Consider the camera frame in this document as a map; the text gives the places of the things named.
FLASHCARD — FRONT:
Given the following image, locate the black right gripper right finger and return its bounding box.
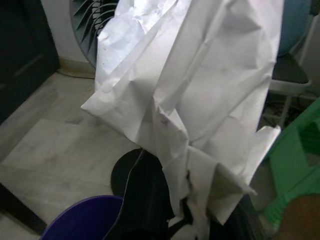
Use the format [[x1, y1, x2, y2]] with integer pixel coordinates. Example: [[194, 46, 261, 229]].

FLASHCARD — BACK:
[[207, 194, 263, 240]]

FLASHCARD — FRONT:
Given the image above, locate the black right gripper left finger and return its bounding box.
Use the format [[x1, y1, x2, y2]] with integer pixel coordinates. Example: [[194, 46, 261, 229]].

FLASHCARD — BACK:
[[106, 148, 191, 240]]

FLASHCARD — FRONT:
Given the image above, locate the white paper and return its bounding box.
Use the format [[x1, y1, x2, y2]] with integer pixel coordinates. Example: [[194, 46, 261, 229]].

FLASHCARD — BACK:
[[80, 0, 285, 225]]

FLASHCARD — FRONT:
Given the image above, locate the purple plastic bucket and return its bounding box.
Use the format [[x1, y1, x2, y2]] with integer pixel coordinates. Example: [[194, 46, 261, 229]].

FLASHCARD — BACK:
[[39, 196, 125, 240]]

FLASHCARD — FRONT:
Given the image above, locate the green plastic stool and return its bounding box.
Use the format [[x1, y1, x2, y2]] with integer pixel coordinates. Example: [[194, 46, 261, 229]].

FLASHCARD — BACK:
[[261, 96, 320, 235]]

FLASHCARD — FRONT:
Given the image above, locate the white plastic rack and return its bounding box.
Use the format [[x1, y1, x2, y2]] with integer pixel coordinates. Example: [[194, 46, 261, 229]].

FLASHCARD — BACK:
[[268, 14, 320, 126]]

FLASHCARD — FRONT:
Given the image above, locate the grey fan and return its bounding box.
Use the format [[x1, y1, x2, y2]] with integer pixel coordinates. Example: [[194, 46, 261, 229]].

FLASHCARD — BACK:
[[70, 0, 126, 70]]

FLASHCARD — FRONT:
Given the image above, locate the dark cabinet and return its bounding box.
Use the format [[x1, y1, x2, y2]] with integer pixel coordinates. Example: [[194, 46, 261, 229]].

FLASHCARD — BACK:
[[0, 0, 61, 122]]

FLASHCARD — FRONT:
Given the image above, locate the blue barrel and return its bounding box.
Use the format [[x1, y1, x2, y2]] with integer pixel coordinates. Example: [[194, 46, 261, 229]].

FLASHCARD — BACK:
[[276, 0, 316, 59]]

